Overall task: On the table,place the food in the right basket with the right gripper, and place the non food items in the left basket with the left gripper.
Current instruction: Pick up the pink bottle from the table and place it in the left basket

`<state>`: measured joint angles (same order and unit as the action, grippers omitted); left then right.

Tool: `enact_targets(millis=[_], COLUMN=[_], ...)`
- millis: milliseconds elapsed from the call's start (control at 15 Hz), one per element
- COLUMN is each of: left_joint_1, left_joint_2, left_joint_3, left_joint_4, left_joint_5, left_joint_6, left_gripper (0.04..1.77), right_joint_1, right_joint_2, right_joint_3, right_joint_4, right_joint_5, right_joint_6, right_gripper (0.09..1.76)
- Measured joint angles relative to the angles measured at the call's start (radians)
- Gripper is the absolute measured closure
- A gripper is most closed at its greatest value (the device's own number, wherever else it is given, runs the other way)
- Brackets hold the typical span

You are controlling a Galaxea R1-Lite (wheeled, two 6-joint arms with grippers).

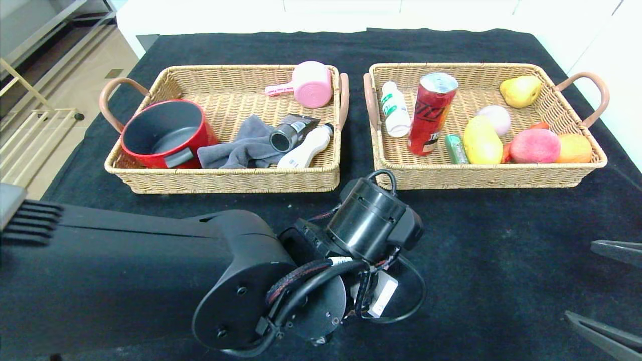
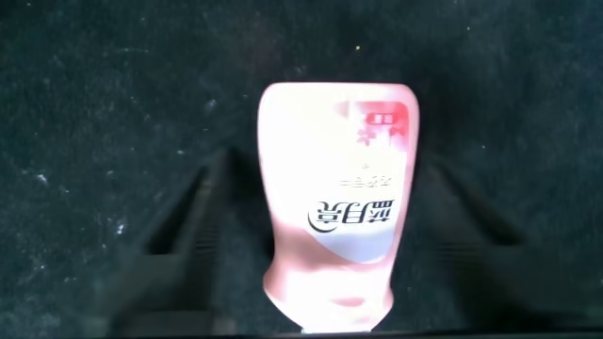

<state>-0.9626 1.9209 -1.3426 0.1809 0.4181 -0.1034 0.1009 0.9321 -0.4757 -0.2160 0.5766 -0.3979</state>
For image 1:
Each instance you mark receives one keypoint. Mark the wicker basket with food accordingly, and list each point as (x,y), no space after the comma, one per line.
(426,175)

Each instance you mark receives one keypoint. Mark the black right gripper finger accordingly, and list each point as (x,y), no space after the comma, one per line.
(602,338)
(622,251)

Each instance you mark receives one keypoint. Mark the green candy pack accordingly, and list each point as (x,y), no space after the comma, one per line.
(455,149)

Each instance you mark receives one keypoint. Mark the black cosmetic tube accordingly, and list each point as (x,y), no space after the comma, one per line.
(291,131)

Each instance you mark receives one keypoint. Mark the yellow mango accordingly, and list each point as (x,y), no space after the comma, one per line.
(481,143)

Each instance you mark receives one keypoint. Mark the red drink can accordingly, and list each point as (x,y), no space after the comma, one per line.
(431,118)

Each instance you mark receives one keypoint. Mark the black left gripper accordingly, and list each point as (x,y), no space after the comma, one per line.
(382,297)

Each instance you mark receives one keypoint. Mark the white brush bottle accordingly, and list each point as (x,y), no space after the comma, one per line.
(308,148)

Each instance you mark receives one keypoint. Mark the white milk drink bottle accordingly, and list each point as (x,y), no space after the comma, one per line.
(395,113)

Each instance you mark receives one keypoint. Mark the grey cloth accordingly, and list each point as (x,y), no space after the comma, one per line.
(241,148)

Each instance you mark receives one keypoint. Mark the black tablecloth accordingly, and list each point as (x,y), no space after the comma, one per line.
(501,235)

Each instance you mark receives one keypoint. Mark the orange fruit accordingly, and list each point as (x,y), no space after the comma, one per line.
(576,149)

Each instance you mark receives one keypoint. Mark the red peach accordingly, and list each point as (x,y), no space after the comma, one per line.
(534,146)

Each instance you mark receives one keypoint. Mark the wooden rack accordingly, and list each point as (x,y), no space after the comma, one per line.
(30,135)

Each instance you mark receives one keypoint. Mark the wicker basket with kitchenware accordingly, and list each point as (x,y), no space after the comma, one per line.
(225,180)

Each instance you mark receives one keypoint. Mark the grey low cabinet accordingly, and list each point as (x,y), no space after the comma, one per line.
(50,20)

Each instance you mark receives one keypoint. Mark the yellow pear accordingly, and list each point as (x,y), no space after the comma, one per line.
(519,91)

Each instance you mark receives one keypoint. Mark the pink plastic cup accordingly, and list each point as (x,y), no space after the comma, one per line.
(311,85)

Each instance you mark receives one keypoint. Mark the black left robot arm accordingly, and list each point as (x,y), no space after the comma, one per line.
(125,281)

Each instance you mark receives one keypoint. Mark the red cooking pot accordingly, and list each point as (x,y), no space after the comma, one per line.
(165,150)

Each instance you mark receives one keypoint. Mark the pale pink round fruit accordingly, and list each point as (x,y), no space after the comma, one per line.
(496,118)

